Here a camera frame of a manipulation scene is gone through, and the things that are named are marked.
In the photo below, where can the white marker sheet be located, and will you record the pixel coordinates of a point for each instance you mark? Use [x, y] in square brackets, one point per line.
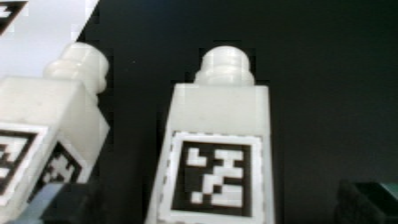
[42, 24]

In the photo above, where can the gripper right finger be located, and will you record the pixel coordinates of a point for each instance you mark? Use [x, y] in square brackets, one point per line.
[367, 203]

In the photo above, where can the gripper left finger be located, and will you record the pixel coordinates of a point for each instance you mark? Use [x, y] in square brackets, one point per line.
[65, 205]

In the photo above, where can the white table leg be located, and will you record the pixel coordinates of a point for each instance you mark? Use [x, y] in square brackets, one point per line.
[53, 126]
[214, 183]

